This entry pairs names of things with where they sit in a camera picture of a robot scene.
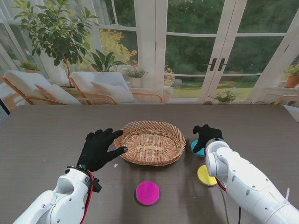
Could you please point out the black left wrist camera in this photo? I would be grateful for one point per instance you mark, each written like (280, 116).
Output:
(96, 185)

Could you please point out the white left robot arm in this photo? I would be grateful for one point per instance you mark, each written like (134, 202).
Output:
(63, 198)

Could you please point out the magenta culture dish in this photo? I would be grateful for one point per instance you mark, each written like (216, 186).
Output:
(147, 193)

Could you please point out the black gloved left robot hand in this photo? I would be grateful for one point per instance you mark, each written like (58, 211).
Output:
(95, 151)

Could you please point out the oval wicker basket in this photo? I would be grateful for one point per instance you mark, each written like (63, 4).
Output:
(149, 147)

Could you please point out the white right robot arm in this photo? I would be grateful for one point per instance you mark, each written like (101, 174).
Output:
(245, 177)

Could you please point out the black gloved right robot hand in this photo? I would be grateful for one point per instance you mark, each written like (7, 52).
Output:
(210, 134)

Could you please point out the cyan culture dish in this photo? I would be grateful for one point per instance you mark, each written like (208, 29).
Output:
(201, 153)

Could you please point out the white paper sheet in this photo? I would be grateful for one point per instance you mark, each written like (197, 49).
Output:
(293, 113)

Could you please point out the printed conservatory backdrop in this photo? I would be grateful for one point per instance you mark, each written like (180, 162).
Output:
(187, 46)

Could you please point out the yellow culture dish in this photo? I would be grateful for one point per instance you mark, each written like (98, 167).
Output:
(204, 176)

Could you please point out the white zip tie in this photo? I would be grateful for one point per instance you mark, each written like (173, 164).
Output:
(287, 196)

